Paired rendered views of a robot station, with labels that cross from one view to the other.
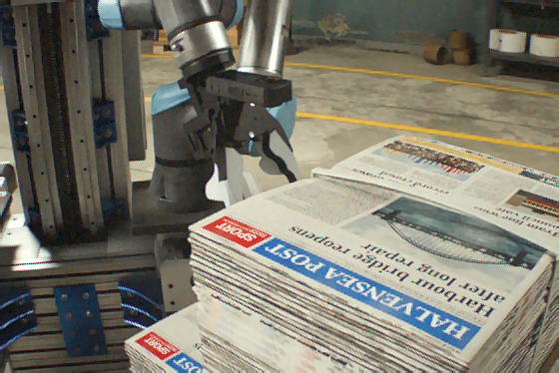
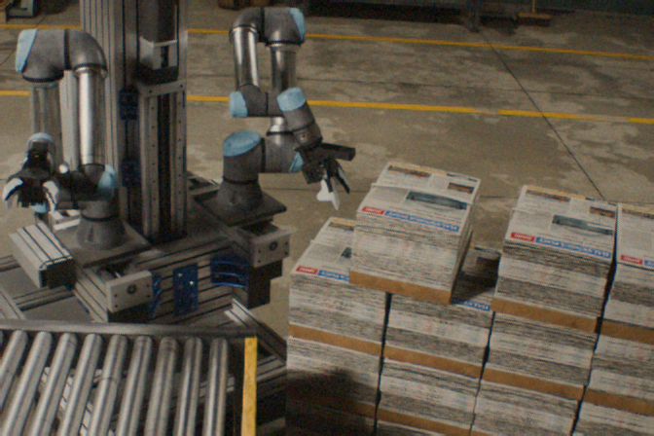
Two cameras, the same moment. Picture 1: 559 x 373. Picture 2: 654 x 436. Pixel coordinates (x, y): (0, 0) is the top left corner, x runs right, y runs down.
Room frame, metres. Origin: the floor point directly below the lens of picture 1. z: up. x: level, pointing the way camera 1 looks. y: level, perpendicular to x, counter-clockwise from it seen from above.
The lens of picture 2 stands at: (-1.36, 1.10, 2.13)
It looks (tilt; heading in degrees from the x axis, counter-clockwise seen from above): 27 degrees down; 333
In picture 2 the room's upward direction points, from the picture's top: 4 degrees clockwise
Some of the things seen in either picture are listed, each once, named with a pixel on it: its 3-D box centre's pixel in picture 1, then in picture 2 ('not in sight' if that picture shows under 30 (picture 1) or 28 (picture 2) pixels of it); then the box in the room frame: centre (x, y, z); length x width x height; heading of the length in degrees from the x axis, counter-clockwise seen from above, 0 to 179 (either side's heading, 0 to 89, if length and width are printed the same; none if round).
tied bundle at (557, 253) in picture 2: not in sight; (556, 254); (0.28, -0.45, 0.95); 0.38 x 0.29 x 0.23; 137
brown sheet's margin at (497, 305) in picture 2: not in sight; (550, 281); (0.28, -0.45, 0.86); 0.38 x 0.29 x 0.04; 137
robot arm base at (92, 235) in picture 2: not in sight; (100, 223); (0.99, 0.67, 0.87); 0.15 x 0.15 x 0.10
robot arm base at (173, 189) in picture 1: (185, 174); (239, 187); (1.10, 0.19, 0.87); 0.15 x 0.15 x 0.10
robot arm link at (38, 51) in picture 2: not in sight; (47, 123); (1.02, 0.80, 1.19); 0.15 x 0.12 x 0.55; 77
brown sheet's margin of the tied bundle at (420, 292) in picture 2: not in sight; (405, 273); (0.46, -0.07, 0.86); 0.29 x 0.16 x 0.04; 48
